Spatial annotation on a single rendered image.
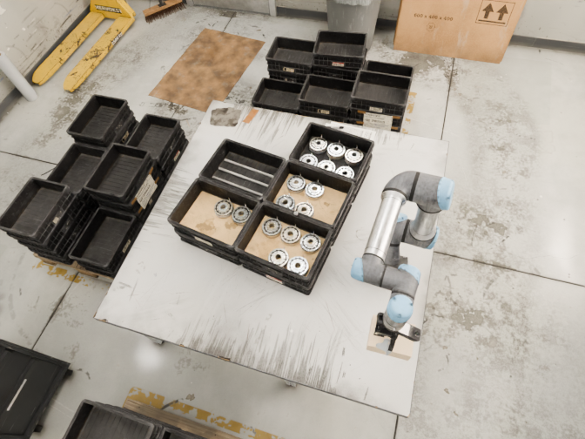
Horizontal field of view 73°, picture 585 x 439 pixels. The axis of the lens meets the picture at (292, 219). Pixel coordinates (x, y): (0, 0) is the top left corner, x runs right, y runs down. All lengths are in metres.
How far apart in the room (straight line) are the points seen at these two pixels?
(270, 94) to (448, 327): 2.28
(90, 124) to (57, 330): 1.51
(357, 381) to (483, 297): 1.33
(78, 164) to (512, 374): 3.28
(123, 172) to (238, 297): 1.37
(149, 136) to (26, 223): 1.04
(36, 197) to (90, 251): 0.51
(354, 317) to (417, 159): 1.05
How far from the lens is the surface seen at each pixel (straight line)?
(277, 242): 2.04
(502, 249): 3.20
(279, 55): 3.75
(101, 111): 3.53
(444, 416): 2.74
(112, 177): 3.04
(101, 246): 3.04
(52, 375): 2.94
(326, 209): 2.13
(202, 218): 2.19
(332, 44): 3.62
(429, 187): 1.52
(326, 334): 2.00
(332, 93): 3.35
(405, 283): 1.33
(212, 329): 2.08
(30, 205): 3.21
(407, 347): 1.60
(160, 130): 3.34
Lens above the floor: 2.64
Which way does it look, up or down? 60 degrees down
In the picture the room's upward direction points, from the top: 7 degrees counter-clockwise
